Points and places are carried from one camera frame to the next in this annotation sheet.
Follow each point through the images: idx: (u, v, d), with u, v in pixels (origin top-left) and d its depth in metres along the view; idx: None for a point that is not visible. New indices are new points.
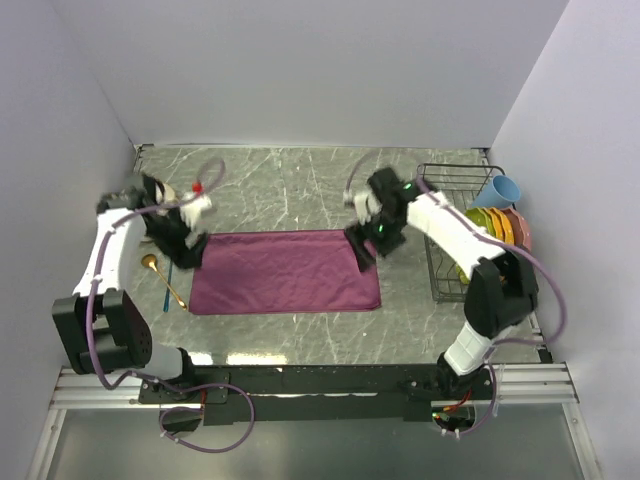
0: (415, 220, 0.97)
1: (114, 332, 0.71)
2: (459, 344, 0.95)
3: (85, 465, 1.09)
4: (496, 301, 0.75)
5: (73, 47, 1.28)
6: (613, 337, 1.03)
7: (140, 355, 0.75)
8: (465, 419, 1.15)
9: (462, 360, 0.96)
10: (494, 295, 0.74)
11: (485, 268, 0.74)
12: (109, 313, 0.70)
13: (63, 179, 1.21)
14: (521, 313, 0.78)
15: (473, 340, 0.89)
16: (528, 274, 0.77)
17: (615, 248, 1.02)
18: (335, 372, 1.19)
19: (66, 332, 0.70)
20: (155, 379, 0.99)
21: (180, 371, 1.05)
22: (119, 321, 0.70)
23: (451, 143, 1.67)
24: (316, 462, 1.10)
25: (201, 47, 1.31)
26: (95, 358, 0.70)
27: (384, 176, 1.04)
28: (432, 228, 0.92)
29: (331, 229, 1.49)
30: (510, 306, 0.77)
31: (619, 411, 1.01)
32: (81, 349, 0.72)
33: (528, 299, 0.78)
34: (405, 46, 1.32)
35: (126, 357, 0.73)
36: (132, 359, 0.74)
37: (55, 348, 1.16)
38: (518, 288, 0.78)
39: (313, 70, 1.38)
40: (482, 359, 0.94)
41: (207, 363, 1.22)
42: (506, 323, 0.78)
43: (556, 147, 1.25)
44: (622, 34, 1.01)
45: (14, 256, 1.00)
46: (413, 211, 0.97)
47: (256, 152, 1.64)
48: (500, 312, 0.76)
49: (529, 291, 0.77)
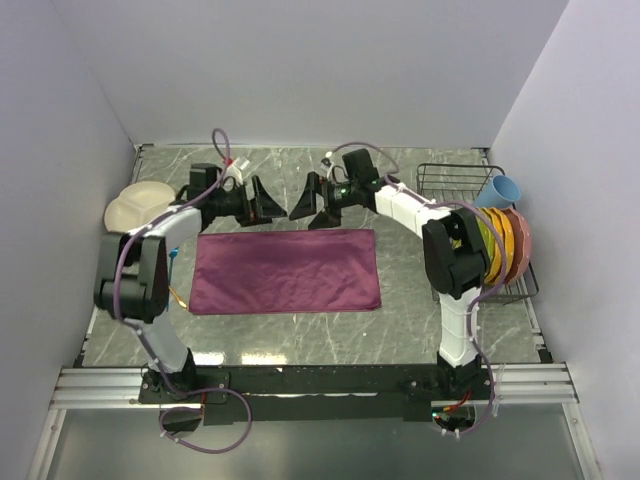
0: (381, 207, 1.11)
1: (143, 271, 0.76)
2: (445, 329, 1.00)
3: (85, 465, 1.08)
4: (446, 255, 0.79)
5: (73, 47, 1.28)
6: (612, 337, 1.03)
7: (154, 309, 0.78)
8: (465, 419, 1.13)
9: (453, 347, 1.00)
10: (444, 248, 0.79)
11: (432, 225, 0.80)
12: (148, 248, 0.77)
13: (63, 178, 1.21)
14: (475, 273, 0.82)
15: (451, 312, 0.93)
16: (477, 231, 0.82)
17: (615, 247, 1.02)
18: (335, 372, 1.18)
19: (105, 258, 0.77)
20: (155, 360, 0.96)
21: (179, 366, 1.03)
22: (153, 258, 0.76)
23: (451, 143, 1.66)
24: (316, 462, 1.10)
25: (201, 46, 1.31)
26: (117, 290, 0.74)
27: (362, 156, 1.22)
28: (394, 209, 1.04)
29: (324, 229, 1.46)
30: (462, 262, 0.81)
31: (620, 411, 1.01)
32: (108, 281, 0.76)
33: (480, 257, 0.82)
34: (405, 45, 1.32)
35: (140, 306, 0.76)
36: (145, 310, 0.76)
37: (55, 347, 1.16)
38: (469, 246, 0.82)
39: (313, 69, 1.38)
40: (467, 340, 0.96)
41: (216, 363, 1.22)
42: (464, 280, 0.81)
43: (556, 146, 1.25)
44: (621, 34, 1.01)
45: (14, 255, 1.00)
46: (380, 200, 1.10)
47: (255, 152, 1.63)
48: (452, 268, 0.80)
49: (479, 248, 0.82)
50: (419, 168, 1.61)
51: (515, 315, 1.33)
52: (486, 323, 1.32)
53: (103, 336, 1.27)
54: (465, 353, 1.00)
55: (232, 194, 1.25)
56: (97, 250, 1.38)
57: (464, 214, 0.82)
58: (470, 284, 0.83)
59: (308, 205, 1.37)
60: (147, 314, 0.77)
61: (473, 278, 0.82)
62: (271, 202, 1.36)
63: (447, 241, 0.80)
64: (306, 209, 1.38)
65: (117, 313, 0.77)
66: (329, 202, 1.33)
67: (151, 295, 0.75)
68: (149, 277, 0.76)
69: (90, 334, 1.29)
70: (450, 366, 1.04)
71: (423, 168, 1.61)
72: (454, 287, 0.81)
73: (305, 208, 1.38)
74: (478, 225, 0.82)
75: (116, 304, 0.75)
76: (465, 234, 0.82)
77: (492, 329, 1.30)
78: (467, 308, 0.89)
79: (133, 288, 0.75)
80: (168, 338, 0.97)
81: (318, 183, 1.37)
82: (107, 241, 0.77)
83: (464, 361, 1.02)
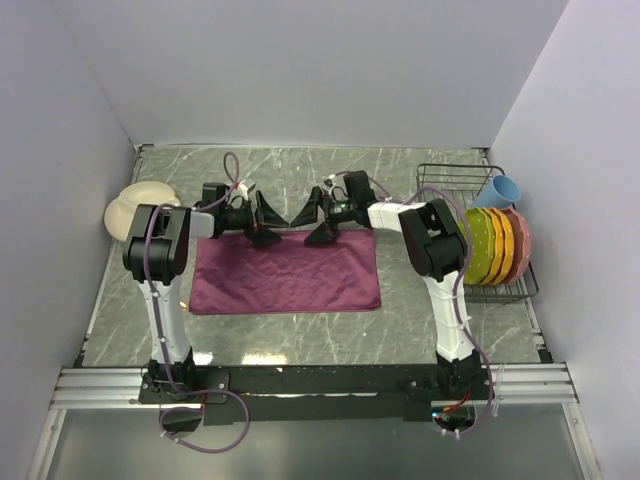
0: (372, 221, 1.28)
1: (170, 234, 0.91)
2: (440, 323, 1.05)
3: (85, 465, 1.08)
4: (421, 237, 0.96)
5: (73, 47, 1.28)
6: (613, 337, 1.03)
7: (176, 268, 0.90)
8: (465, 419, 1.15)
9: (446, 340, 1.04)
10: (419, 232, 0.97)
11: (407, 211, 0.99)
12: (176, 216, 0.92)
13: (63, 178, 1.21)
14: (452, 254, 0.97)
15: (440, 298, 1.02)
16: (450, 218, 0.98)
17: (614, 247, 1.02)
18: (335, 372, 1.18)
19: (136, 222, 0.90)
20: (162, 338, 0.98)
21: (182, 356, 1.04)
22: (180, 223, 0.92)
23: (451, 143, 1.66)
24: (316, 462, 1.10)
25: (201, 47, 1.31)
26: (147, 249, 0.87)
27: (360, 178, 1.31)
28: (382, 217, 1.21)
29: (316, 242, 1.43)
30: (438, 244, 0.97)
31: (620, 411, 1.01)
32: (136, 242, 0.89)
33: (455, 239, 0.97)
34: (405, 44, 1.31)
35: (164, 263, 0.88)
36: (168, 268, 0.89)
37: (55, 347, 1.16)
38: (445, 231, 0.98)
39: (312, 69, 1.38)
40: (460, 328, 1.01)
41: (206, 362, 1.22)
42: (440, 260, 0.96)
43: (556, 147, 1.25)
44: (621, 34, 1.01)
45: (14, 255, 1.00)
46: (370, 214, 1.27)
47: (255, 152, 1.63)
48: (429, 248, 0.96)
49: (453, 232, 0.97)
50: (419, 168, 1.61)
51: (515, 314, 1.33)
52: (486, 323, 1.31)
53: (103, 336, 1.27)
54: (462, 345, 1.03)
55: (239, 208, 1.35)
56: (97, 250, 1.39)
57: (436, 205, 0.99)
58: (450, 265, 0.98)
59: (310, 215, 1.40)
60: (169, 272, 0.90)
61: (450, 258, 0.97)
62: (273, 213, 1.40)
63: (421, 226, 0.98)
64: (308, 220, 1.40)
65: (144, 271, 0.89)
66: (328, 216, 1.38)
67: (175, 255, 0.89)
68: (175, 239, 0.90)
69: (89, 334, 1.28)
70: (449, 364, 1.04)
71: (423, 168, 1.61)
72: (433, 266, 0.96)
73: (307, 219, 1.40)
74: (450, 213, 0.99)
75: (145, 260, 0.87)
76: (440, 220, 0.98)
77: (492, 329, 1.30)
78: (452, 292, 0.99)
79: (160, 249, 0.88)
80: (178, 322, 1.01)
81: (321, 195, 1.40)
82: (138, 209, 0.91)
83: (461, 357, 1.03)
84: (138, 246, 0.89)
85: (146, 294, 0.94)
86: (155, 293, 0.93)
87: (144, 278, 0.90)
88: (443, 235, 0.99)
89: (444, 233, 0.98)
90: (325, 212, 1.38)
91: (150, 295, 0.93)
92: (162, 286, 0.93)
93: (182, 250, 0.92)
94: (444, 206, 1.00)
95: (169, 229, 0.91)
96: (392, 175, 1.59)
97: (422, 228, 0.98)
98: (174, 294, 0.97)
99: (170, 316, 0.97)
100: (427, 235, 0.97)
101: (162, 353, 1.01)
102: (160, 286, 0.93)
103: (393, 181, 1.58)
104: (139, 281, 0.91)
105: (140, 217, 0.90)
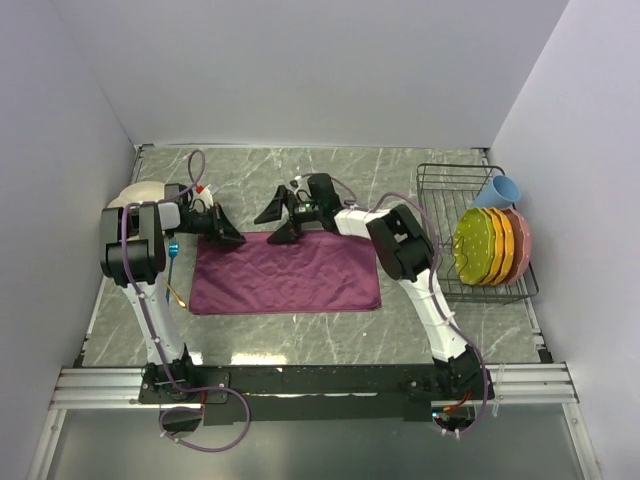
0: (341, 229, 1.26)
1: (144, 233, 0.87)
2: (426, 324, 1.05)
3: (85, 465, 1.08)
4: (389, 243, 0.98)
5: (72, 46, 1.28)
6: (613, 337, 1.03)
7: (158, 266, 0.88)
8: (465, 419, 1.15)
9: (438, 339, 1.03)
10: (386, 238, 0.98)
11: (371, 220, 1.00)
12: (145, 213, 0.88)
13: (62, 178, 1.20)
14: (420, 255, 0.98)
15: (418, 300, 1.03)
16: (414, 221, 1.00)
17: (615, 248, 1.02)
18: (335, 372, 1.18)
19: (103, 228, 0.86)
20: (155, 338, 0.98)
21: (179, 352, 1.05)
22: (150, 220, 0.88)
23: (451, 143, 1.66)
24: (316, 462, 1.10)
25: (200, 49, 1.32)
26: (125, 252, 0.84)
27: (325, 183, 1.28)
28: (351, 225, 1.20)
29: (324, 244, 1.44)
30: (406, 248, 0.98)
31: (620, 412, 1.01)
32: (111, 247, 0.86)
33: (421, 241, 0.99)
34: (403, 45, 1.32)
35: (145, 262, 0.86)
36: (150, 266, 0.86)
37: (55, 347, 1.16)
38: (411, 234, 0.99)
39: (312, 68, 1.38)
40: (444, 323, 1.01)
41: (199, 362, 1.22)
42: (409, 263, 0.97)
43: (555, 148, 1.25)
44: (620, 34, 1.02)
45: (14, 253, 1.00)
46: (338, 221, 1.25)
47: (256, 152, 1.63)
48: (397, 253, 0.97)
49: (419, 234, 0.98)
50: (419, 168, 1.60)
51: (515, 315, 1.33)
52: (486, 323, 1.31)
53: (103, 336, 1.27)
54: (454, 342, 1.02)
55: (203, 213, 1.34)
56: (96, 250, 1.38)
57: (400, 209, 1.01)
58: (420, 266, 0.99)
59: (274, 212, 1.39)
60: (152, 270, 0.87)
61: (419, 259, 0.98)
62: (231, 227, 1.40)
63: (388, 233, 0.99)
64: (273, 216, 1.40)
65: (127, 273, 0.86)
66: (292, 215, 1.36)
67: (154, 252, 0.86)
68: (150, 236, 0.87)
69: (89, 334, 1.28)
70: (447, 364, 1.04)
71: (423, 168, 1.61)
72: (404, 269, 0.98)
73: (272, 215, 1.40)
74: (413, 215, 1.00)
75: (125, 262, 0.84)
76: (405, 224, 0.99)
77: (492, 329, 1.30)
78: (430, 289, 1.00)
79: (136, 250, 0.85)
80: (169, 318, 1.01)
81: (286, 195, 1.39)
82: (103, 214, 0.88)
83: (457, 353, 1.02)
84: (115, 251, 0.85)
85: (132, 296, 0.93)
86: (141, 295, 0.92)
87: (129, 279, 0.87)
88: (410, 238, 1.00)
89: (411, 237, 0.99)
90: (290, 211, 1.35)
91: (136, 296, 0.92)
92: (148, 286, 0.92)
93: (160, 246, 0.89)
94: (408, 210, 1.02)
95: (140, 230, 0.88)
96: (392, 175, 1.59)
97: (389, 235, 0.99)
98: (161, 294, 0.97)
99: (159, 314, 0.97)
100: (394, 240, 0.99)
101: (158, 353, 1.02)
102: (146, 287, 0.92)
103: (392, 181, 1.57)
104: (121, 284, 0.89)
105: (106, 222, 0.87)
